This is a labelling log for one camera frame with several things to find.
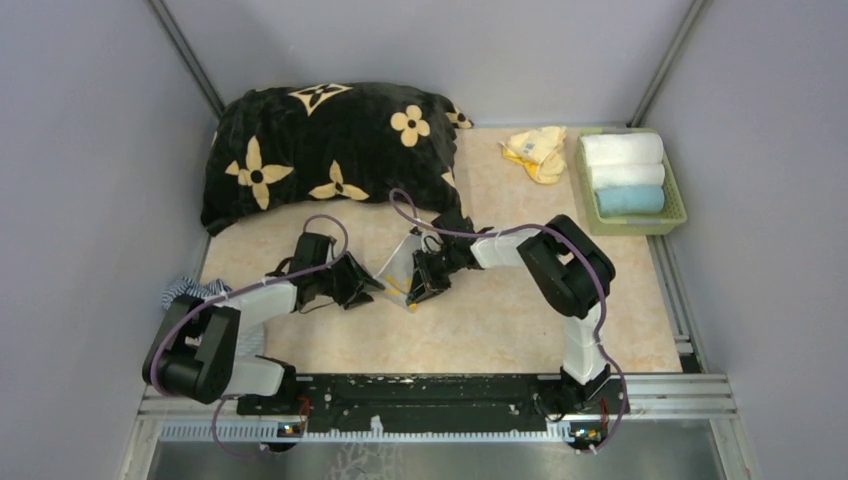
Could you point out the top white rolled towel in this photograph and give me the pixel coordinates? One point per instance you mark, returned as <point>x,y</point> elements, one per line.
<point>641,148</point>

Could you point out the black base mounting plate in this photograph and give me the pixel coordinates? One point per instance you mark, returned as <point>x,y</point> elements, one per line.
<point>437,404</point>

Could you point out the black pillow with tan flowers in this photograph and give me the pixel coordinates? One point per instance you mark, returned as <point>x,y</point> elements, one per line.
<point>357,141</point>

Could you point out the yellow grey towel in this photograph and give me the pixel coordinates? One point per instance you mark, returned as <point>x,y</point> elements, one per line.
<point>396,275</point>

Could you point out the blue white striped towel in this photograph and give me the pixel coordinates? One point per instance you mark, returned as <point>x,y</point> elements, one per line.
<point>251,340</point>

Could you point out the light blue towel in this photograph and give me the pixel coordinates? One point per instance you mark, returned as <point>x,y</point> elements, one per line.
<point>630,200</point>

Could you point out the pale yellow cream towel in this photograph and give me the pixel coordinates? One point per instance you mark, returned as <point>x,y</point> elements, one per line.
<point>539,151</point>

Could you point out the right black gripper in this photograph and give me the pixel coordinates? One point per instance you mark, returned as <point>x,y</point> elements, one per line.
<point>426,283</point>

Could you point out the aluminium frame rail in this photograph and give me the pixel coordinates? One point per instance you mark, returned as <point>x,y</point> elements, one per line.
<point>668,396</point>

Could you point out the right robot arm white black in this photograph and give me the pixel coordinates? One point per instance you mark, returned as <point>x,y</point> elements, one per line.
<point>571,272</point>

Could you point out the middle white rolled towel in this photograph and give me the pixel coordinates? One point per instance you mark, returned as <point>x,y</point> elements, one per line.
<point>626,175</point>

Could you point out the white rolled towel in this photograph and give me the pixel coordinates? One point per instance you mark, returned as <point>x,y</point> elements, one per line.
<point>626,175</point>
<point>641,148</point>

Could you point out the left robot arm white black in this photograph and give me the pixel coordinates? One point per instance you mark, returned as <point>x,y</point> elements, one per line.
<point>195,353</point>

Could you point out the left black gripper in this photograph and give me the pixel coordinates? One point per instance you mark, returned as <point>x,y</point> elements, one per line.
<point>357,278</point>

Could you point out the white toothed cable strip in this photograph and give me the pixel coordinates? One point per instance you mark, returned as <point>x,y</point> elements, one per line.
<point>276,431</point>

